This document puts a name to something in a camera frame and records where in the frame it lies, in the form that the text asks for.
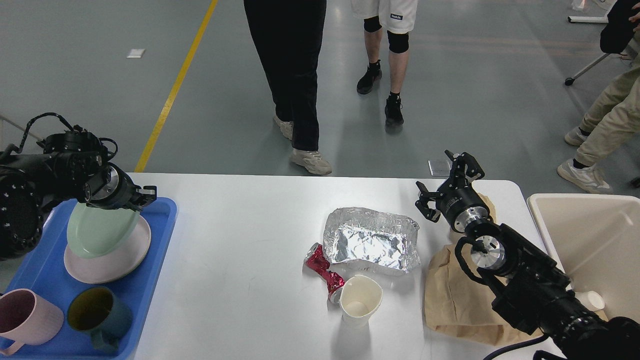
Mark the green plate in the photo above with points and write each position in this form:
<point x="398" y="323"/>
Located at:
<point x="93" y="232"/>

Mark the crushed red can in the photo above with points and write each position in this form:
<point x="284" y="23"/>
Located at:
<point x="316" y="261"/>

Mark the pink plate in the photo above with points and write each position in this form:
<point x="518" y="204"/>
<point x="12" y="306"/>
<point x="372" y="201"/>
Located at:
<point x="114" y="265"/>

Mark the rolling stand leg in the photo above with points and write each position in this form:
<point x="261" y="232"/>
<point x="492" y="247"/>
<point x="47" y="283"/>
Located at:
<point x="569" y="81"/>

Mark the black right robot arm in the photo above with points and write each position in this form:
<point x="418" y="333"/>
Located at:
<point x="531" y="293"/>

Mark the blue plastic tray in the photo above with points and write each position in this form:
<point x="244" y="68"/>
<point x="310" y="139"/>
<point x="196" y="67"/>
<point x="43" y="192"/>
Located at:
<point x="43" y="271"/>

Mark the person in white shorts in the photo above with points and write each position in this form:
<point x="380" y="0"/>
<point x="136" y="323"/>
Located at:
<point x="397" y="18"/>

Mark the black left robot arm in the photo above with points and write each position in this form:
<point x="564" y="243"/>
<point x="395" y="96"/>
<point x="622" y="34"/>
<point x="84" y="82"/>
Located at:
<point x="75" y="164"/>

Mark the aluminium foil tray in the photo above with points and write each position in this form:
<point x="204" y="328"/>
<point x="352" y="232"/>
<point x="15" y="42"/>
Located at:
<point x="369" y="240"/>

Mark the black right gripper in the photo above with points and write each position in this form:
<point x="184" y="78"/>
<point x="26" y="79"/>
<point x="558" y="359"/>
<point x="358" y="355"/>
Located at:
<point x="456" y="200"/>

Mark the person in black trousers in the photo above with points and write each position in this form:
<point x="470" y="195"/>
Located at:
<point x="288" y="35"/>

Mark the dark teal mug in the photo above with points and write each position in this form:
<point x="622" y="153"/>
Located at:
<point x="99" y="313"/>

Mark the white paper cup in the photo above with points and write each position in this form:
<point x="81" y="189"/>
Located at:
<point x="361" y="297"/>

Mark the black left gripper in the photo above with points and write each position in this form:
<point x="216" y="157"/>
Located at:
<point x="111" y="189"/>

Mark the brown paper bag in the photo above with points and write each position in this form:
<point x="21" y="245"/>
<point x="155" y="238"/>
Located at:
<point x="457" y="306"/>

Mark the grey floor plate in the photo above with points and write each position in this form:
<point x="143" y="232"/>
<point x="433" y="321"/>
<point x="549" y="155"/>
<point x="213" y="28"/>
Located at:
<point x="440" y="167"/>

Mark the person in khaki trousers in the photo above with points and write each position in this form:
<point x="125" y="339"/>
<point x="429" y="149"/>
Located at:
<point x="612" y="120"/>

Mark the pink mug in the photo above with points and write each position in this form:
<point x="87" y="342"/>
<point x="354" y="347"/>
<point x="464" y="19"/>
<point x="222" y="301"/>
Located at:
<point x="27" y="319"/>

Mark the beige plastic bin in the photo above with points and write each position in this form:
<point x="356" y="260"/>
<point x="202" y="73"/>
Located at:
<point x="595" y="240"/>

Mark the small white cup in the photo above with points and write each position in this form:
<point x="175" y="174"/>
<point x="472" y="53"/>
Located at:
<point x="592" y="300"/>

